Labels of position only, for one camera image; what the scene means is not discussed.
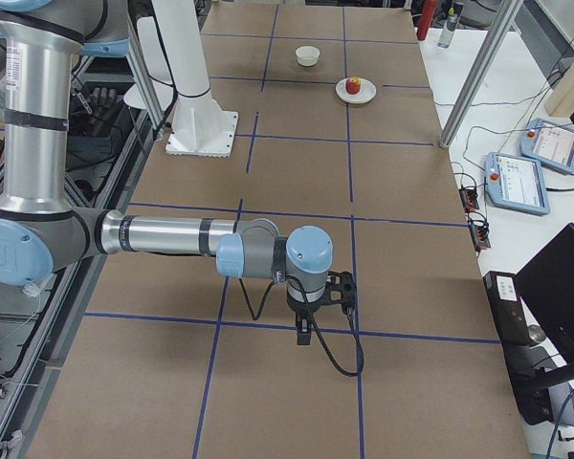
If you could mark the red bottle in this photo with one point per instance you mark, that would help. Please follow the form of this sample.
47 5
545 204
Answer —
426 17

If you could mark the white bowl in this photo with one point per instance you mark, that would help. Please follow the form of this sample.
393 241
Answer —
307 56

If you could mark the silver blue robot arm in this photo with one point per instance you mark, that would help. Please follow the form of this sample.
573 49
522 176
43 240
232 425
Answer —
41 233

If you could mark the far blue teach pendant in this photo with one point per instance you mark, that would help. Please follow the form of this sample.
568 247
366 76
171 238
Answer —
550 143

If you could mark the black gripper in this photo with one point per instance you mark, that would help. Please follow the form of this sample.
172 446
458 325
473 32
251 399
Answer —
304 306

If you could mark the clear water bottle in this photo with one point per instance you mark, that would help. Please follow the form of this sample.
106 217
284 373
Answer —
451 22

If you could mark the far orange black connector box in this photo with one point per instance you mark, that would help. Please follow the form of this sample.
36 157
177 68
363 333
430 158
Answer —
468 193

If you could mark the near orange black connector box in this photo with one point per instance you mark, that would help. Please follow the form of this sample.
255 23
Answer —
478 226

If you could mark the white plate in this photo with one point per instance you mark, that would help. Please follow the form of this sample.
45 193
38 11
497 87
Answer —
368 92

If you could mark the aluminium frame post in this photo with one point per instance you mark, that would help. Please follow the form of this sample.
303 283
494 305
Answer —
483 60

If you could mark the white camera stand pedestal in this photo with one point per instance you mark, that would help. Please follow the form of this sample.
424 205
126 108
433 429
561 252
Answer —
199 125

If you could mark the orange black connector box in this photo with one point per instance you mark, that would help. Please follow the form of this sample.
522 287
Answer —
478 226
468 193

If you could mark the blue teach pendant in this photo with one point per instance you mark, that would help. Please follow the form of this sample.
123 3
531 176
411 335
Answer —
550 143
516 183

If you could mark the black computer box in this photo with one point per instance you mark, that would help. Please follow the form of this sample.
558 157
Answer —
538 384

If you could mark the red yellow apple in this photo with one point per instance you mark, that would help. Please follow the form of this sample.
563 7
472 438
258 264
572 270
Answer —
353 85

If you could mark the black monitor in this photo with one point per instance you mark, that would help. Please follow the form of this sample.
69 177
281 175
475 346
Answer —
546 284

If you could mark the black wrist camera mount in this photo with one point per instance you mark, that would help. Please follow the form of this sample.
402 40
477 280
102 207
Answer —
341 289

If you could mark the near blue teach pendant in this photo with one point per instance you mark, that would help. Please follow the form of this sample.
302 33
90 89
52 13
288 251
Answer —
516 183

